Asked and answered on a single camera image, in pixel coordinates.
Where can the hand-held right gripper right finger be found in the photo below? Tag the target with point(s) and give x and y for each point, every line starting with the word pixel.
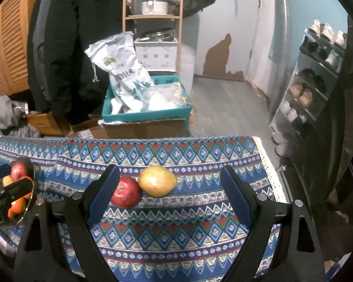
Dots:
pixel 234 194

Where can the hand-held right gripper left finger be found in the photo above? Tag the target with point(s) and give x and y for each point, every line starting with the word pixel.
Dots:
pixel 106 188

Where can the small tangerine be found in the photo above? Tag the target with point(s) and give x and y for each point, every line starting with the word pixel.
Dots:
pixel 28 196

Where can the red apple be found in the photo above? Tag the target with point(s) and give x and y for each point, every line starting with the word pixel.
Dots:
pixel 19 170
pixel 126 193

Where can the dark green plate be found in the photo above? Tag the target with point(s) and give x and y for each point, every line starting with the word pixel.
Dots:
pixel 31 202

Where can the grey clothes pile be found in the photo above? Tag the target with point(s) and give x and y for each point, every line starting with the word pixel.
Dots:
pixel 8 114

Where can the flat cardboard box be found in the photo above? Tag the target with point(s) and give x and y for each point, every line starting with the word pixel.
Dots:
pixel 88 130

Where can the brown wooden box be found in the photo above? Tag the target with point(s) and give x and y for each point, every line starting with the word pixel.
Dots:
pixel 47 124

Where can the brown cardboard box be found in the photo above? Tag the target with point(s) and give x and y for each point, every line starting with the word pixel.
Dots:
pixel 144 129

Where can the blue patterned tablecloth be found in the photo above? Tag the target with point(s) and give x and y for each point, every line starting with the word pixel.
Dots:
pixel 170 235

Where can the teal box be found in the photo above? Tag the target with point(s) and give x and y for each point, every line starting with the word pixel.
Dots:
pixel 141 117

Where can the clear plastic bag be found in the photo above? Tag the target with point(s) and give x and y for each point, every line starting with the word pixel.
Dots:
pixel 164 97

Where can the shoe rack with shoes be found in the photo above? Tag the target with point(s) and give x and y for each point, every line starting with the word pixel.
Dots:
pixel 307 95

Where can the grey shoe rack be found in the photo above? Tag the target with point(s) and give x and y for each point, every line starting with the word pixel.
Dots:
pixel 306 94

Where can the white rice bag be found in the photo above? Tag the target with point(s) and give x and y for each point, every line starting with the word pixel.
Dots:
pixel 120 64

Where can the wooden louvre cabinet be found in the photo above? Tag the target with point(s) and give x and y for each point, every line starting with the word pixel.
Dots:
pixel 8 35

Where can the white patterned basket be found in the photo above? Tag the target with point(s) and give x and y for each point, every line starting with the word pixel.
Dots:
pixel 156 54

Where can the dark hanging jacket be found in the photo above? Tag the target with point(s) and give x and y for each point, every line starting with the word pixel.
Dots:
pixel 73 44

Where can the white door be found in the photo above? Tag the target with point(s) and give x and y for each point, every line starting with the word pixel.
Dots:
pixel 264 35

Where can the metal pan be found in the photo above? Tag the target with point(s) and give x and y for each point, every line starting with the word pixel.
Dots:
pixel 157 33

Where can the wooden shelf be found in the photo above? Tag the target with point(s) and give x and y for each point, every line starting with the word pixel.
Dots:
pixel 179 35

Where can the white pot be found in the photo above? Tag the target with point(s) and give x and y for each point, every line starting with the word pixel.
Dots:
pixel 154 6

